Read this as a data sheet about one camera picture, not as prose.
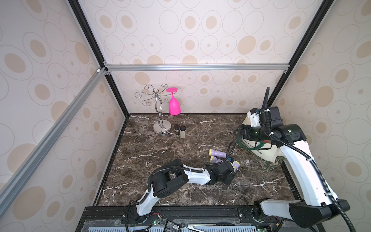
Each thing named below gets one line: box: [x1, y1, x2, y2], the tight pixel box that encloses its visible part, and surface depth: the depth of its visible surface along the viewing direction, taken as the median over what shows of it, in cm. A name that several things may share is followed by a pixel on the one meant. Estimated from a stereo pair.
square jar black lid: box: [179, 125, 186, 139], surface depth 102 cm
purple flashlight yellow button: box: [232, 160, 241, 172], surface depth 90 cm
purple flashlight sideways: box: [208, 148, 227, 159], surface depth 96 cm
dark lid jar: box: [173, 123, 181, 136], surface depth 102 cm
